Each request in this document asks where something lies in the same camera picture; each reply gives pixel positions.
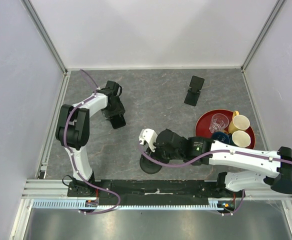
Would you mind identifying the black phone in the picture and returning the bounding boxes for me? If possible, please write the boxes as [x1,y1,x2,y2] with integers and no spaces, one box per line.
[109,114,126,129]

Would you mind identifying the round base phone stand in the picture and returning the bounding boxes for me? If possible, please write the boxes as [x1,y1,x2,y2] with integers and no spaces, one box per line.
[139,147,162,175]

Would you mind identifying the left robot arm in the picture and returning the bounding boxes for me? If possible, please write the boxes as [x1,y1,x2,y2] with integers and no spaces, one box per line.
[55,80,126,197]

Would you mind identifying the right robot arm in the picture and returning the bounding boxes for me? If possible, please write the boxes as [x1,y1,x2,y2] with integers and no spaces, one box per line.
[139,128,292,197]

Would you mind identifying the black folding phone stand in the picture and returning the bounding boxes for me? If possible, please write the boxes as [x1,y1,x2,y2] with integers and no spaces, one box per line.
[184,75,205,107]

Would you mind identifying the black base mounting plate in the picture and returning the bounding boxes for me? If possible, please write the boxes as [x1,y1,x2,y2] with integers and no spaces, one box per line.
[67,179,242,200]

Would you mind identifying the red round tray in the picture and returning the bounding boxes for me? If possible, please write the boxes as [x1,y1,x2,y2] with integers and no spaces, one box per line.
[195,109,256,149]

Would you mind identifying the blue mug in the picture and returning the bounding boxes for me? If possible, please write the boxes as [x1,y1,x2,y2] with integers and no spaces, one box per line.
[211,131,231,144]

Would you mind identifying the clear glass cup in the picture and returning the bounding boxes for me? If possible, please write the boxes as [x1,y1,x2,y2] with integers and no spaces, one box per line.
[209,113,229,134]

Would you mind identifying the green mug cream inside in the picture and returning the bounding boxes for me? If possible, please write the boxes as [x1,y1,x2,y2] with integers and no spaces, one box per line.
[231,130,251,148]

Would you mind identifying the yellow mug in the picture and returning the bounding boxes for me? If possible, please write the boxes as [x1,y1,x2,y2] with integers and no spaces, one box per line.
[228,111,251,134]

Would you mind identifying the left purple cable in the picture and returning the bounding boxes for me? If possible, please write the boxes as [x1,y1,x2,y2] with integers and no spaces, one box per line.
[63,69,122,215]

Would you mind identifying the purple cable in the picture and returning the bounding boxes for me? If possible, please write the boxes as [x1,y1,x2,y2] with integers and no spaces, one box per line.
[63,69,122,215]
[137,139,292,217]

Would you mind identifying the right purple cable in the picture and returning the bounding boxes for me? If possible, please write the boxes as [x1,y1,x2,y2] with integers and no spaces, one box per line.
[137,139,292,217]

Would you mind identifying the slotted cable duct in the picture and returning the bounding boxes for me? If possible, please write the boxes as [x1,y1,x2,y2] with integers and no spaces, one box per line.
[32,199,229,211]

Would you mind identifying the aluminium frame post right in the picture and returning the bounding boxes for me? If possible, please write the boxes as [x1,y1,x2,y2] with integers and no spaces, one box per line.
[240,0,287,73]

